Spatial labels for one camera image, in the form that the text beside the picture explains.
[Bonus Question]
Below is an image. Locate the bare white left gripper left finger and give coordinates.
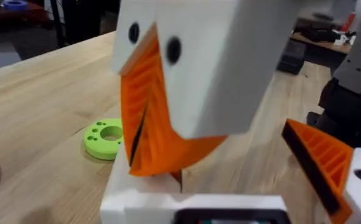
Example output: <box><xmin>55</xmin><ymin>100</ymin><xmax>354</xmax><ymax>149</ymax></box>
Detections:
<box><xmin>100</xmin><ymin>146</ymin><xmax>182</xmax><ymax>224</ymax></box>

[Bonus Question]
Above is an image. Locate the finger of the white orange right gripper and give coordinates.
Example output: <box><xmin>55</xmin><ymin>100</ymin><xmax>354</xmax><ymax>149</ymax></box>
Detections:
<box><xmin>111</xmin><ymin>0</ymin><xmax>166</xmax><ymax>170</ymax></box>
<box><xmin>129</xmin><ymin>0</ymin><xmax>301</xmax><ymax>177</ymax></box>

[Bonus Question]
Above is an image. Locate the white orange left gripper right finger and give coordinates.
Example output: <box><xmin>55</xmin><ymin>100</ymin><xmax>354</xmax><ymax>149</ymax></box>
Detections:
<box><xmin>281</xmin><ymin>118</ymin><xmax>361</xmax><ymax>224</ymax></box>

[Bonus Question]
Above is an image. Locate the green disc with holes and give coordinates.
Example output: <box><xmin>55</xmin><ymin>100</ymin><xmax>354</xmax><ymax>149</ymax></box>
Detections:
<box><xmin>83</xmin><ymin>118</ymin><xmax>124</xmax><ymax>161</ymax></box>

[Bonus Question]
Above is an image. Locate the black box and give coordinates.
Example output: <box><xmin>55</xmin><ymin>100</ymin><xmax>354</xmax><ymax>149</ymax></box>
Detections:
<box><xmin>276</xmin><ymin>39</ymin><xmax>307</xmax><ymax>76</ymax></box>

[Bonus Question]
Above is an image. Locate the black upright pole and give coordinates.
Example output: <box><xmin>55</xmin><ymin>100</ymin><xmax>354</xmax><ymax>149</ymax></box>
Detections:
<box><xmin>49</xmin><ymin>0</ymin><xmax>68</xmax><ymax>48</ymax></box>

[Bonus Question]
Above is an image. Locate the wooden desk with clutter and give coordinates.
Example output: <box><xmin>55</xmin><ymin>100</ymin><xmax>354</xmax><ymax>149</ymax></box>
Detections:
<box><xmin>291</xmin><ymin>9</ymin><xmax>355</xmax><ymax>55</ymax></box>

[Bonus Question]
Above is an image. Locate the dark reddish side table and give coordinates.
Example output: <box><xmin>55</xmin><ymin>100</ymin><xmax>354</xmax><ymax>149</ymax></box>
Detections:
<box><xmin>0</xmin><ymin>0</ymin><xmax>54</xmax><ymax>31</ymax></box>

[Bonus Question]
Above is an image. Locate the blue tape roll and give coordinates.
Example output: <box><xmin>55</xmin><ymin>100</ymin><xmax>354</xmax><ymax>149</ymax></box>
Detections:
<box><xmin>2</xmin><ymin>0</ymin><xmax>29</xmax><ymax>11</ymax></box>

